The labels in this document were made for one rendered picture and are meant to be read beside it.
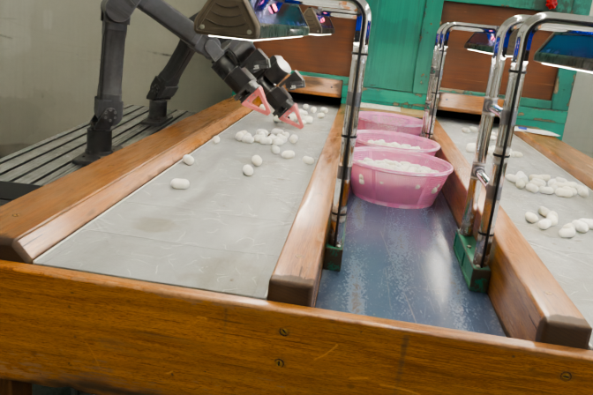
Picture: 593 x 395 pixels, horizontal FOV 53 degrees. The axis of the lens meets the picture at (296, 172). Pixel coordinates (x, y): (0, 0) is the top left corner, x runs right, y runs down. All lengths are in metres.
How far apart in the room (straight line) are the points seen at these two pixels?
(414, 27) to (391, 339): 1.88
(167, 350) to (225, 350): 0.07
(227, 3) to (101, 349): 0.45
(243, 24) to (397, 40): 1.78
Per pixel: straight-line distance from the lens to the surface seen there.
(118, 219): 0.97
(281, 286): 0.73
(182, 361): 0.78
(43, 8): 3.65
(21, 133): 3.78
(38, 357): 0.86
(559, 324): 0.77
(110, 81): 1.60
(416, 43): 2.49
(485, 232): 1.01
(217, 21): 0.74
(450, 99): 2.46
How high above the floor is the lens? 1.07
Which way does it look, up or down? 14 degrees down
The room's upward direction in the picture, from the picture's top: 6 degrees clockwise
